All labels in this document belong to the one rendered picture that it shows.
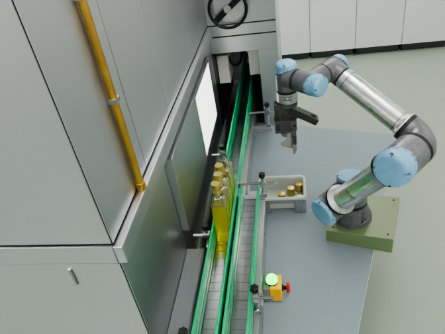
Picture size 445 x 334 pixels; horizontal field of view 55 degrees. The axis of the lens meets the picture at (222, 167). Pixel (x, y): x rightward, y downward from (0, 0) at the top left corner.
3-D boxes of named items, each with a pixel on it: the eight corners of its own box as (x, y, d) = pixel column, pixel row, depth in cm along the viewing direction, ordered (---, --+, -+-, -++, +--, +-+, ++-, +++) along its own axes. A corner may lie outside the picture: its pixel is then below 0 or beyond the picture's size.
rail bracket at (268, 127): (251, 136, 253) (247, 102, 240) (279, 134, 250) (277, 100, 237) (250, 140, 249) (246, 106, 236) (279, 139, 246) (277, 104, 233)
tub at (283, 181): (260, 189, 217) (258, 175, 212) (305, 188, 213) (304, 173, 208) (258, 213, 203) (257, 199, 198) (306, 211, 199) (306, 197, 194)
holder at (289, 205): (249, 191, 218) (248, 179, 213) (304, 189, 213) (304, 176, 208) (247, 214, 204) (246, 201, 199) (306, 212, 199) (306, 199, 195)
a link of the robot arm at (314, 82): (335, 67, 142) (309, 61, 149) (314, 81, 137) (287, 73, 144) (335, 89, 147) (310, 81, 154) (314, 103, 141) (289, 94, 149)
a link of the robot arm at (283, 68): (287, 68, 143) (269, 63, 149) (289, 98, 149) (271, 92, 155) (302, 59, 147) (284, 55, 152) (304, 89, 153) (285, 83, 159)
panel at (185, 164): (212, 116, 239) (202, 57, 220) (218, 115, 239) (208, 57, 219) (182, 230, 167) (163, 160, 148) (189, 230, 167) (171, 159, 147)
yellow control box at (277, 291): (264, 286, 168) (263, 274, 164) (283, 286, 167) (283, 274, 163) (263, 301, 163) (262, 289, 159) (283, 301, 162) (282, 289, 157)
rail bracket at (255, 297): (253, 307, 147) (249, 281, 139) (275, 307, 146) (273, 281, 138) (253, 317, 144) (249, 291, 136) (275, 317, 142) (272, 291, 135)
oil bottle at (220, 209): (219, 232, 178) (211, 192, 166) (232, 232, 177) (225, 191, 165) (218, 242, 174) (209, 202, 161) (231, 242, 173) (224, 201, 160)
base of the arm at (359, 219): (375, 208, 185) (375, 190, 180) (367, 232, 175) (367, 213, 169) (340, 203, 192) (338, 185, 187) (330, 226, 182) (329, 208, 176)
